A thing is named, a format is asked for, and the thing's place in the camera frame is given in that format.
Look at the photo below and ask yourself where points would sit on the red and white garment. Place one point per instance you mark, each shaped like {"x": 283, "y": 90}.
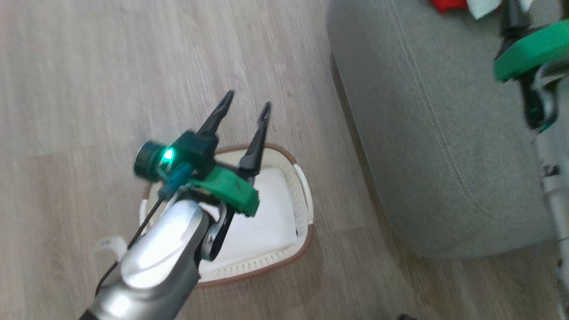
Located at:
{"x": 446, "y": 4}

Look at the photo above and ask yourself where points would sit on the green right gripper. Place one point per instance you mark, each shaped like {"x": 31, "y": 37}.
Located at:
{"x": 531, "y": 51}

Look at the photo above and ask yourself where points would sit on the white laundry basket brown rim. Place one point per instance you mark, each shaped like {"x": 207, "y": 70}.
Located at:
{"x": 284, "y": 262}

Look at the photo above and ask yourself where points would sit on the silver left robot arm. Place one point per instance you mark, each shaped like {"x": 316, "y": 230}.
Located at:
{"x": 155, "y": 258}

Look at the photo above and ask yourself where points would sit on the grey fabric sofa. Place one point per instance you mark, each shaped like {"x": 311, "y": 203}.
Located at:
{"x": 422, "y": 111}

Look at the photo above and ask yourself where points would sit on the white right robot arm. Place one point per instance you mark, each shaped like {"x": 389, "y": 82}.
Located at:
{"x": 553, "y": 178}

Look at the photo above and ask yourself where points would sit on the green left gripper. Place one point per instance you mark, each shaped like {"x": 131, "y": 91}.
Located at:
{"x": 226, "y": 189}

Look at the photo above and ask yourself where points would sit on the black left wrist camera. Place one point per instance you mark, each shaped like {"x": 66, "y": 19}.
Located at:
{"x": 151, "y": 161}

